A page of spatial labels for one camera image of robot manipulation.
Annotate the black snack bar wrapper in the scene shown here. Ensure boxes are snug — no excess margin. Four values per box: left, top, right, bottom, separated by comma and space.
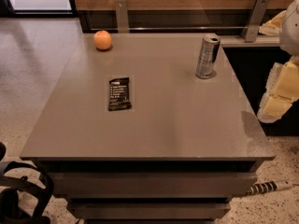
108, 77, 132, 111

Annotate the grey drawer cabinet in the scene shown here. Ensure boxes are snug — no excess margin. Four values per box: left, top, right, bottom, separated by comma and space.
21, 34, 274, 224

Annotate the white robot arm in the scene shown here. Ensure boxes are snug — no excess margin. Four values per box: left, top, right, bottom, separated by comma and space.
257, 0, 299, 123

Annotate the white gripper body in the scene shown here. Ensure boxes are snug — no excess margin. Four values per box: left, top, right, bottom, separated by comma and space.
257, 56, 299, 123

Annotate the orange fruit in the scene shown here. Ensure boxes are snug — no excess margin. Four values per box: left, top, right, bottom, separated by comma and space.
93, 31, 112, 50

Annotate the right metal wall bracket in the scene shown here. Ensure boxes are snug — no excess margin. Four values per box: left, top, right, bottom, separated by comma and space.
241, 0, 270, 43

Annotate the black and white striped cable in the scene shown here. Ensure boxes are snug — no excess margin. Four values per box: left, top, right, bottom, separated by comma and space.
246, 179, 294, 196

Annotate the black chair base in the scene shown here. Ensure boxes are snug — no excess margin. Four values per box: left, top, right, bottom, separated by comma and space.
0, 141, 55, 224

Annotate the silver redbull can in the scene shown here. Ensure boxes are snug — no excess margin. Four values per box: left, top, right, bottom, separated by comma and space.
195, 34, 221, 79

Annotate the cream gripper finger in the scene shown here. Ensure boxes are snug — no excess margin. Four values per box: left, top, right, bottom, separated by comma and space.
273, 62, 299, 101
263, 97, 292, 117

